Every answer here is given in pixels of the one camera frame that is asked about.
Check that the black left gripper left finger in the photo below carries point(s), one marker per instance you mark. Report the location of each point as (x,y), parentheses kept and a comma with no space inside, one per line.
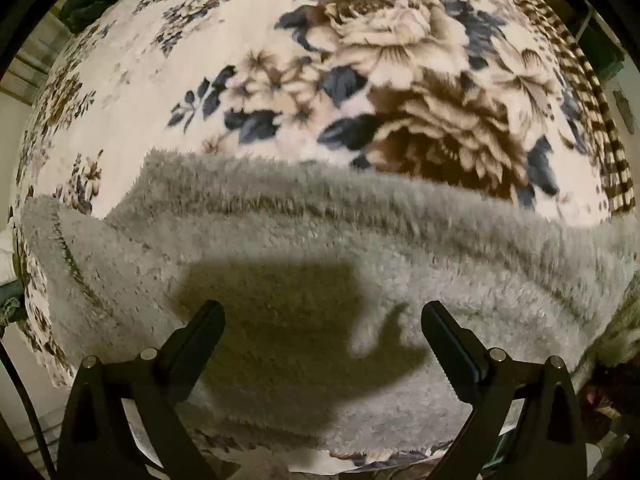
(96,440)

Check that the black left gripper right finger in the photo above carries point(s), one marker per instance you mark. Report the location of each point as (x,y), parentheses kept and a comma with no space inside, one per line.
(525,421)

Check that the grey fluffy fleece pants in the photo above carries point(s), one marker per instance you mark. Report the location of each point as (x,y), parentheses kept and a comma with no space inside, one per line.
(323,273)

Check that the floral plush bed blanket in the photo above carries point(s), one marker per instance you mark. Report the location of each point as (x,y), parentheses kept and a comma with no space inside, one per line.
(493,97)

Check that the green striped curtain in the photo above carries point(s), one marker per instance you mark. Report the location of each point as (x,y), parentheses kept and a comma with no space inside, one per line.
(30,67)

